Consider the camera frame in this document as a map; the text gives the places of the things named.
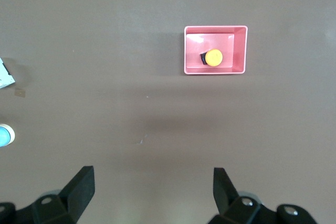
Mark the pink plastic bin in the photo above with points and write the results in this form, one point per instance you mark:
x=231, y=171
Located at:
x=194, y=40

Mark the yellow push button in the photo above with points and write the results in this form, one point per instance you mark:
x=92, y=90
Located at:
x=214, y=57

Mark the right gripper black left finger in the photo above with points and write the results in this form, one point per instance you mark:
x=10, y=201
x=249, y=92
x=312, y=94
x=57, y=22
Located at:
x=76, y=195

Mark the blue service bell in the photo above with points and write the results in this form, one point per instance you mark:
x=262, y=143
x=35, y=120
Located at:
x=4, y=135

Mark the white red circuit breaker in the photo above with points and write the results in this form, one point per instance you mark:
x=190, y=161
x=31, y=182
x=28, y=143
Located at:
x=4, y=75

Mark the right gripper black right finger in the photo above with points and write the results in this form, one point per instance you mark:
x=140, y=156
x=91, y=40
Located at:
x=225, y=195

